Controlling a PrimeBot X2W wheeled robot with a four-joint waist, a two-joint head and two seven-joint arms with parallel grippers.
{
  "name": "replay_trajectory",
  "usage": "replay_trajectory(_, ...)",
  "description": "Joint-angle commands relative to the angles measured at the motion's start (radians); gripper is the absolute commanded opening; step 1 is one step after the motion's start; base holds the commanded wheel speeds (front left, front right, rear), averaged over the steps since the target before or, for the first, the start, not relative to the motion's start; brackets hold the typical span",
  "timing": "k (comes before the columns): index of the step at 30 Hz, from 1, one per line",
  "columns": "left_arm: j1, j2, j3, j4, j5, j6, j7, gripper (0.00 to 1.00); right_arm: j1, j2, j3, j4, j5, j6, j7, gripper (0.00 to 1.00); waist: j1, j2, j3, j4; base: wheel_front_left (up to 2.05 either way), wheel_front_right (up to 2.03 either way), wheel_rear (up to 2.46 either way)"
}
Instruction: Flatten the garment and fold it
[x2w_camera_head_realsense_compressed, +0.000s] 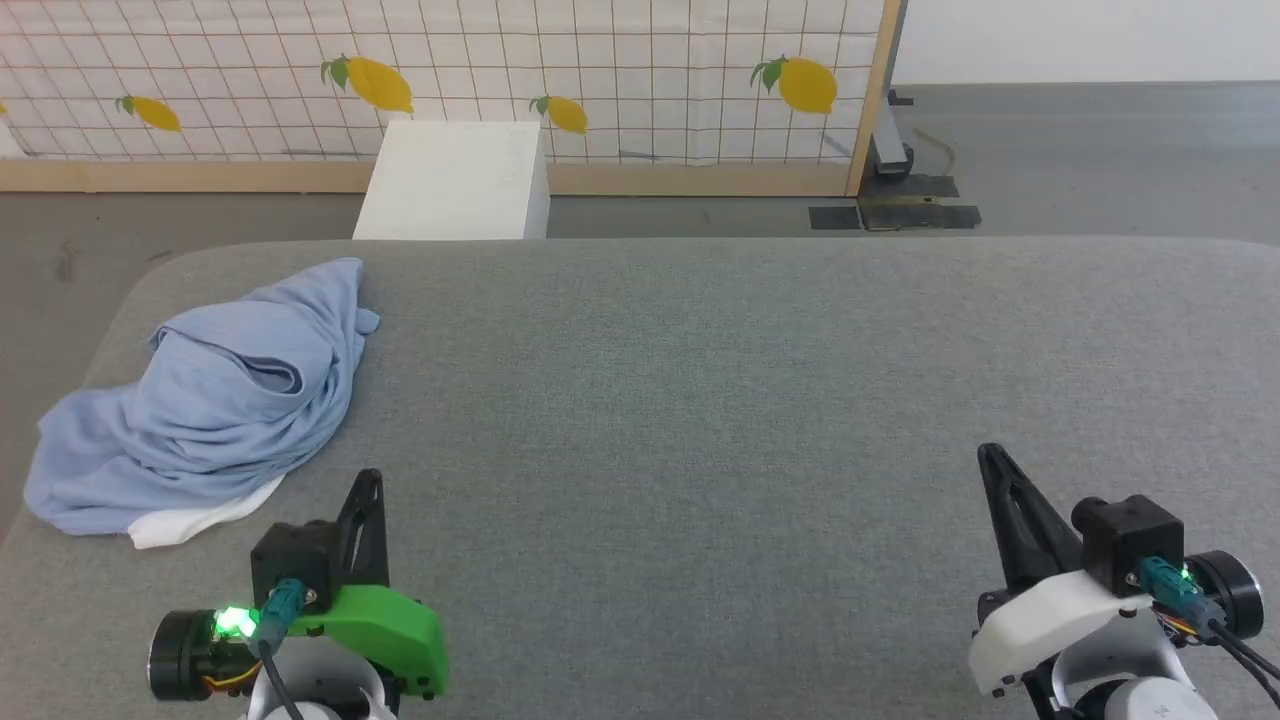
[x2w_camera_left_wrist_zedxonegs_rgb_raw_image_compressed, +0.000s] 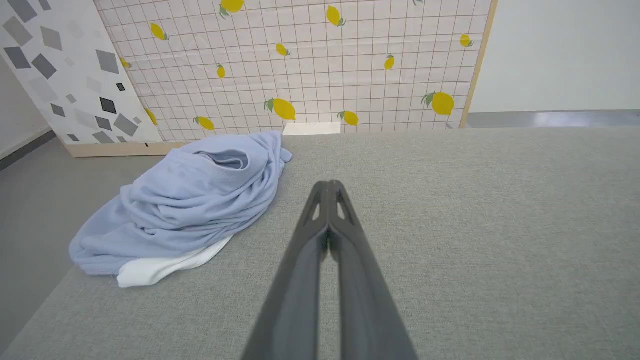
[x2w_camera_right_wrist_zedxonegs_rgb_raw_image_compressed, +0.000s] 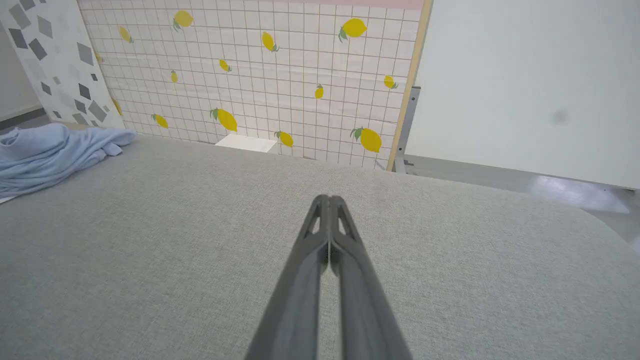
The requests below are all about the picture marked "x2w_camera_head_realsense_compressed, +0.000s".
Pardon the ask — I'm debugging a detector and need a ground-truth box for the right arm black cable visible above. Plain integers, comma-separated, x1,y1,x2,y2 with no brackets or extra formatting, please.
1140,557,1280,706

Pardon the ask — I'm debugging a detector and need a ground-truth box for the white box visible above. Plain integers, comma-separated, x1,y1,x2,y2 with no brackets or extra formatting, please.
352,121,551,241

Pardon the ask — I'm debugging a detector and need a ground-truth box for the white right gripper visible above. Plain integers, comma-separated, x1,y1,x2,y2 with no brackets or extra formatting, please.
968,443,1153,698

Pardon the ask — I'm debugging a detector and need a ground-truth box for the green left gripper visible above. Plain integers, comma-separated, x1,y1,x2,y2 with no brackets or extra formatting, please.
265,468,449,699

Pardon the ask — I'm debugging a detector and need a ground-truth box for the light blue garment white hem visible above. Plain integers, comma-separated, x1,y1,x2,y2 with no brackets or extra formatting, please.
22,258,381,551

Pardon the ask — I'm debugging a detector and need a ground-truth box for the lemon print grid screen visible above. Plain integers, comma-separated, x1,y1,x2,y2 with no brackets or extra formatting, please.
0,0,906,197

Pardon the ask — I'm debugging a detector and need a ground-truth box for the white partition panel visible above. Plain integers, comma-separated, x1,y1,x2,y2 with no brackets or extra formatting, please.
893,0,1280,87

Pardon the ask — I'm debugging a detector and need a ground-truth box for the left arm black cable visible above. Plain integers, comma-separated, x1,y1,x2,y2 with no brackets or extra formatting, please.
254,578,307,720

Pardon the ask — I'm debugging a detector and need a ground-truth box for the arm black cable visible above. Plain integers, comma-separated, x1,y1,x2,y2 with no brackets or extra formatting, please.
1140,557,1280,706
254,578,307,720

